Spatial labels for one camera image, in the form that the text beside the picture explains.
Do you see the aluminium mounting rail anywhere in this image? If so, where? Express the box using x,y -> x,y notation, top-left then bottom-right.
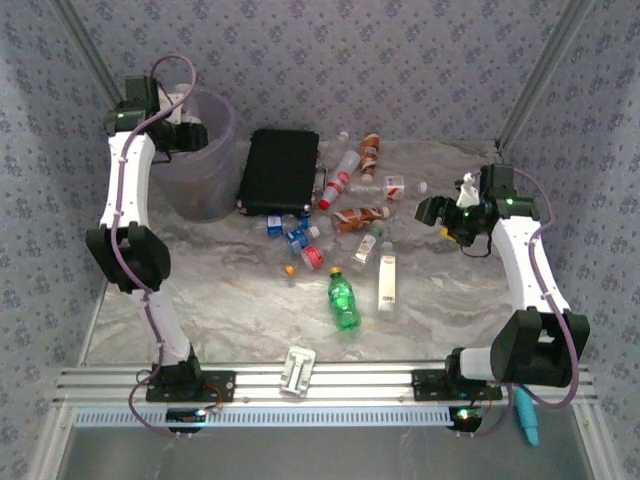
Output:
52,363 -> 599,405

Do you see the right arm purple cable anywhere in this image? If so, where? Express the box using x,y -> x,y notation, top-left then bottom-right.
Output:
457,168 -> 584,440

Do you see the crushed brown label bottle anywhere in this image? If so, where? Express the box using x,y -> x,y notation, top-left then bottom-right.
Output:
331,205 -> 391,235

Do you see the white bottle red cap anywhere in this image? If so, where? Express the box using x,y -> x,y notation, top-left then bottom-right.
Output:
318,148 -> 362,210

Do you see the black hard case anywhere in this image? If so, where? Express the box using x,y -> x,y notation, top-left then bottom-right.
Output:
235,128 -> 330,220

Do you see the small clear bottle white cap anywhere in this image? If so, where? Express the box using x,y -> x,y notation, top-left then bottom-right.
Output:
319,130 -> 351,157

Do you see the black controller board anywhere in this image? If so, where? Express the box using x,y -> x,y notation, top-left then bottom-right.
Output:
165,407 -> 209,434
448,405 -> 484,434

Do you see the cyan marker pen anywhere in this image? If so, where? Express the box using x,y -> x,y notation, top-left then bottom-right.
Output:
513,387 -> 541,447

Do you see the small blue label bottle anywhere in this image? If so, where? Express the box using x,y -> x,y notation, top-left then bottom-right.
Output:
255,214 -> 285,238

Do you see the white slotted cable duct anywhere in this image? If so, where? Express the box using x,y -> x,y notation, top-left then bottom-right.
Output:
72,405 -> 459,429

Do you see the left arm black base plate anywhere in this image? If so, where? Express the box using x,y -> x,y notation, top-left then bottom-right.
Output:
145,370 -> 237,404

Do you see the left black controller board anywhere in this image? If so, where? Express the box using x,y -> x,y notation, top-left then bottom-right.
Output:
165,407 -> 209,434

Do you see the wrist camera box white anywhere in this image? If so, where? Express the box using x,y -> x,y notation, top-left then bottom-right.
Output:
158,83 -> 202,126
454,172 -> 482,208

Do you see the tall white label bottle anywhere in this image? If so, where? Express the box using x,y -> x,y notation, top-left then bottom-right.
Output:
376,241 -> 399,314

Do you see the brown white label bottle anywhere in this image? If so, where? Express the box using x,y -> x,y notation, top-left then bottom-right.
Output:
359,132 -> 382,182

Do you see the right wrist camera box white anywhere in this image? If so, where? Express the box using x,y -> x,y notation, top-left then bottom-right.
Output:
454,172 -> 482,208

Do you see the blue label bottle white cap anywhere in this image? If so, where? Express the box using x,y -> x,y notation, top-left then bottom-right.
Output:
284,224 -> 321,254

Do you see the translucent purple plastic bin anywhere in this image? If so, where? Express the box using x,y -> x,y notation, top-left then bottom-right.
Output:
149,87 -> 239,224

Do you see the white plastic bracket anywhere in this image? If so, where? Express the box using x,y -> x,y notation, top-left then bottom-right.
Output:
279,345 -> 317,399

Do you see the right black controller board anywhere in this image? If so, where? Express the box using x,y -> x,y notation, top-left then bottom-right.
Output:
448,405 -> 484,434

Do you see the clear bottle red white label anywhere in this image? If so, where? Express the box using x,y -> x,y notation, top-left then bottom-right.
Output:
348,174 -> 429,201

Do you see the green plastic bottle yellow cap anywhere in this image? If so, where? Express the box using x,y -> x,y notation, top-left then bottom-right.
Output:
327,267 -> 362,332

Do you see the aluminium table edge rail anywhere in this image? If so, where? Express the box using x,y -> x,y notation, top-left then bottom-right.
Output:
492,142 -> 576,321

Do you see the aluminium frame post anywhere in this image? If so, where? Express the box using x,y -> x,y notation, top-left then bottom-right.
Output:
497,0 -> 596,151

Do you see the clear bottle green cap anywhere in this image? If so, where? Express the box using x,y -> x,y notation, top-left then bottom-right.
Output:
349,219 -> 386,274

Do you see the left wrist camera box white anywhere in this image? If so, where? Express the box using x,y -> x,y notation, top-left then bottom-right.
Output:
158,83 -> 202,126

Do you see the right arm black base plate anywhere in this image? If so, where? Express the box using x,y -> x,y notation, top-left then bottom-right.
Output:
411,368 -> 504,402

